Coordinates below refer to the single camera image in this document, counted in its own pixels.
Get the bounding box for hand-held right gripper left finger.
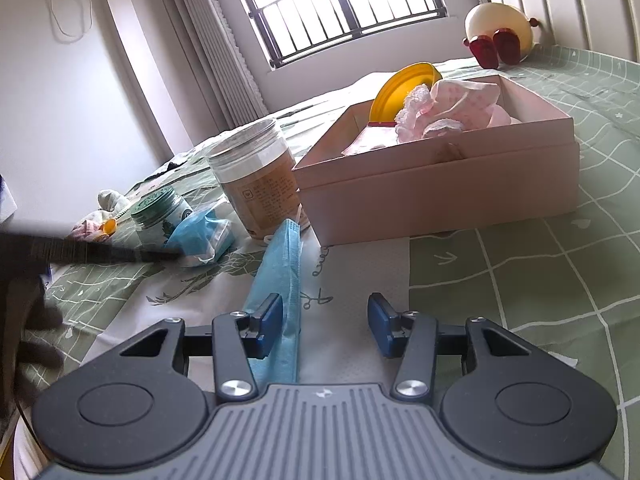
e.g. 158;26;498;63
120;292;285;404

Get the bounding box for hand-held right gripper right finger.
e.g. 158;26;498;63
367;292;535;404

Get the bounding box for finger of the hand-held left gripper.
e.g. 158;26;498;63
0;232;183;267

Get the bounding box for blue face mask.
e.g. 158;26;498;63
241;218;305;386

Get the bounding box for green lid jar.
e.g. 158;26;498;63
131;186;193;249

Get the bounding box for blue packet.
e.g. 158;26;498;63
167;208;236;268

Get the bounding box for pink cardboard box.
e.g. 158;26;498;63
291;75;581;246

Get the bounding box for grey plush cloth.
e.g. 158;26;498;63
96;189;132;221

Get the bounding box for dark cloth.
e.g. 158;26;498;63
149;156;187;179

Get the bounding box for clear jar brown contents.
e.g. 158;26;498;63
206;119;303;241

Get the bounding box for green grid bedsheet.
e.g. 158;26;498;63
15;45;640;480

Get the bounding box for pink lace cloth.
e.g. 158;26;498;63
395;79;513;143

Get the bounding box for beige curtain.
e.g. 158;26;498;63
150;0;271;147

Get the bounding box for barred window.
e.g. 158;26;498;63
222;0;448;70

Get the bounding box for cream round toy red feet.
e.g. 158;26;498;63
462;2;541;68

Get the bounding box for beige padded headboard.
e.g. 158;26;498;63
489;0;640;63

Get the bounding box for white cord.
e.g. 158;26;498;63
42;0;94;41

